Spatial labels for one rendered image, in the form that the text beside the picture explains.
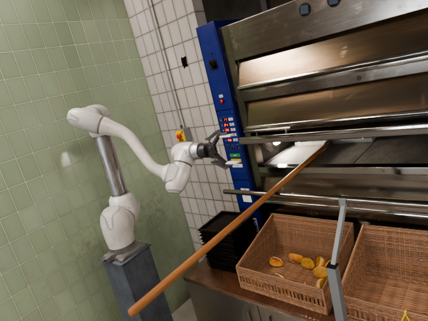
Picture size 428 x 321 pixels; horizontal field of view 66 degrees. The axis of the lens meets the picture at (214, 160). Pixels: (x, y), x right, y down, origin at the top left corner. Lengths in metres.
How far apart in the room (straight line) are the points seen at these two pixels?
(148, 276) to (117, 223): 0.38
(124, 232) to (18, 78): 1.12
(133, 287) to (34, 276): 0.68
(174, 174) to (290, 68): 0.87
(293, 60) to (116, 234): 1.36
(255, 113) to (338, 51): 0.62
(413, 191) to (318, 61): 0.82
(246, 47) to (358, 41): 0.64
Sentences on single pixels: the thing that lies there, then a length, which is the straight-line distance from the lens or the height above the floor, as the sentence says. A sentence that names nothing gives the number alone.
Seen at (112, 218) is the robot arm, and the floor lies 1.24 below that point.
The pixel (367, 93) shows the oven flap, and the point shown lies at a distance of 1.85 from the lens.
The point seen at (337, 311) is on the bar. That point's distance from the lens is 1.69.
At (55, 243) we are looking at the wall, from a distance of 2.41.
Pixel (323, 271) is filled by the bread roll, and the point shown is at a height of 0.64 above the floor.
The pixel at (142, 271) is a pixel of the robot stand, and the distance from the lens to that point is 2.02.
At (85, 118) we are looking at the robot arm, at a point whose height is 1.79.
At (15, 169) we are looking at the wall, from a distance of 2.28.
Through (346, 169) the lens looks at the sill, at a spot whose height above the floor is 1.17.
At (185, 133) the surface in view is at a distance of 2.51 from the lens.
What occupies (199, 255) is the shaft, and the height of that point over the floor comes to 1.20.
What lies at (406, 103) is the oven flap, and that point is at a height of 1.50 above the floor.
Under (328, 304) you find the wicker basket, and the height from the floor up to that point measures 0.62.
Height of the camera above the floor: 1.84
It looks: 14 degrees down
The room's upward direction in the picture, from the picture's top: 14 degrees counter-clockwise
